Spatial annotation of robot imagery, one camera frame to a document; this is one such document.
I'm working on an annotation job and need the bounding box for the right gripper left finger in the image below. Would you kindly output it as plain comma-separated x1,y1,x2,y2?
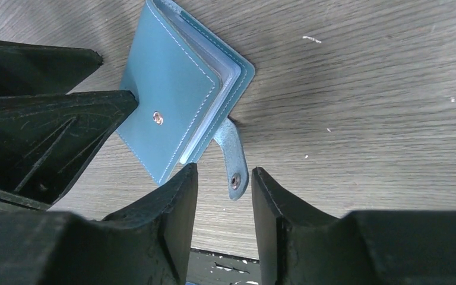
0,163,198,284

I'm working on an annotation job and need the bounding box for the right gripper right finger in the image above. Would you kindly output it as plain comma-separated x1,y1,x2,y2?
252,167,456,284

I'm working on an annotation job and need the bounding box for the blue card holder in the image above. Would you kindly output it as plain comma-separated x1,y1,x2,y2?
117,1,255,200

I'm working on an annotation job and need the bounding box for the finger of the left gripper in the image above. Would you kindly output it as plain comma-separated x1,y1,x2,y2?
0,91,138,211
0,41,103,97

